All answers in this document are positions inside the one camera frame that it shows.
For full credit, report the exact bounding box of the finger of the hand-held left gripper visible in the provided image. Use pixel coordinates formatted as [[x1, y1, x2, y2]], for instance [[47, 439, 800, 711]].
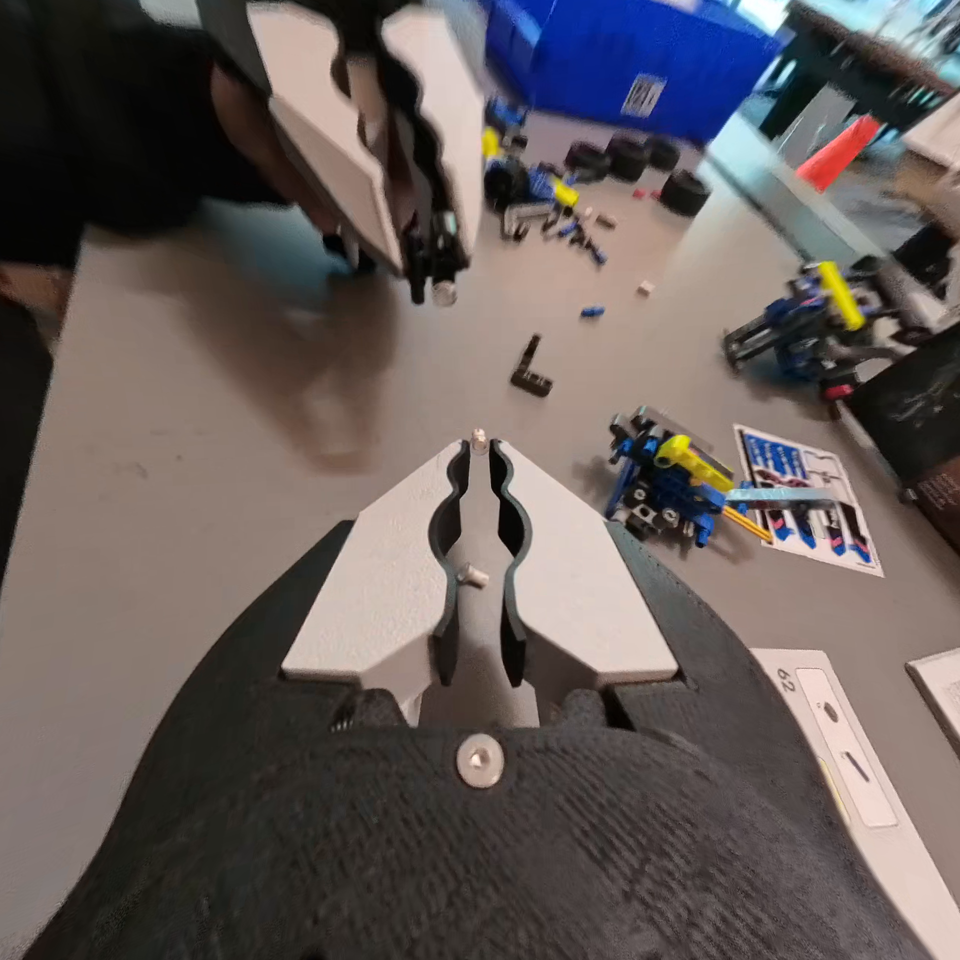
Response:
[[378, 9, 487, 265], [246, 3, 411, 277]]

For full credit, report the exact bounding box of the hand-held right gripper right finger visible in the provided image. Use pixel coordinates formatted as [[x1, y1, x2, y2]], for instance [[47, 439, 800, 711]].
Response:
[[487, 440, 681, 725]]

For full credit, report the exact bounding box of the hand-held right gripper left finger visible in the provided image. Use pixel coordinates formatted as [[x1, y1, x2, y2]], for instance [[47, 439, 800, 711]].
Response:
[[281, 440, 471, 725]]

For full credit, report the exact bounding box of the black lego connector piece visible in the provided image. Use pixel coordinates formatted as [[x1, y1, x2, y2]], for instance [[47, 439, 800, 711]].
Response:
[[401, 210, 472, 305]]

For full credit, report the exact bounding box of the person's left forearm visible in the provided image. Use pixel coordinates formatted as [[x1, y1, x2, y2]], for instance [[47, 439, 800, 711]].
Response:
[[0, 0, 301, 271]]

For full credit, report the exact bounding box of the pile of loose lego pieces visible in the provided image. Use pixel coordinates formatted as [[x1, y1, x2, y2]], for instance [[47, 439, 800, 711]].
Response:
[[480, 93, 610, 267]]

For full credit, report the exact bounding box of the small blue yellow lego assembly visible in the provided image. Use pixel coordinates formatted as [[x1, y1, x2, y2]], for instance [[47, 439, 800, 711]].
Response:
[[603, 405, 835, 550]]

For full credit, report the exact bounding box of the black angled lego beam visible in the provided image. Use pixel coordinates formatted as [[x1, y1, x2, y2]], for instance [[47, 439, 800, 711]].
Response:
[[510, 333, 555, 397]]

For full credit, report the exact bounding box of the lego sticker sheet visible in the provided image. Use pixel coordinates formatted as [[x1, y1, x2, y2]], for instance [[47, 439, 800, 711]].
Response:
[[731, 423, 886, 580]]

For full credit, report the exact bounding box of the open lego instruction booklet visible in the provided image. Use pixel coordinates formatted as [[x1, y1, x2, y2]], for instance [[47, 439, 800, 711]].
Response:
[[750, 648, 960, 960]]

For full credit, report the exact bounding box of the large blue yellow lego assembly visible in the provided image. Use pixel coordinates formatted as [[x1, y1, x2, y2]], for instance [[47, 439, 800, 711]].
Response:
[[721, 258, 935, 402]]

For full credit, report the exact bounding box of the lego set box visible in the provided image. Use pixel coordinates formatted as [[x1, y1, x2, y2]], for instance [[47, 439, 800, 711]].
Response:
[[843, 322, 960, 537]]

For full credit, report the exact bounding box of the closed lego booklet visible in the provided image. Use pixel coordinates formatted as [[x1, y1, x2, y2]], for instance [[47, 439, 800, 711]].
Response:
[[903, 648, 960, 740]]

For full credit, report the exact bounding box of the person's left hand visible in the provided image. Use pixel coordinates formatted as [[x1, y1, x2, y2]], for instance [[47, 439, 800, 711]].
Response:
[[212, 67, 345, 234]]

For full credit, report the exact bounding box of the blue storage bin with tag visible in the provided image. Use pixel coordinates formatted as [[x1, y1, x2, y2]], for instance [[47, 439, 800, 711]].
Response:
[[483, 0, 785, 149]]

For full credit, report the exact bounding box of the orange traffic cone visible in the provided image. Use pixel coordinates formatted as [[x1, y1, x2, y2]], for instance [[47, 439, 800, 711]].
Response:
[[795, 114, 884, 195]]

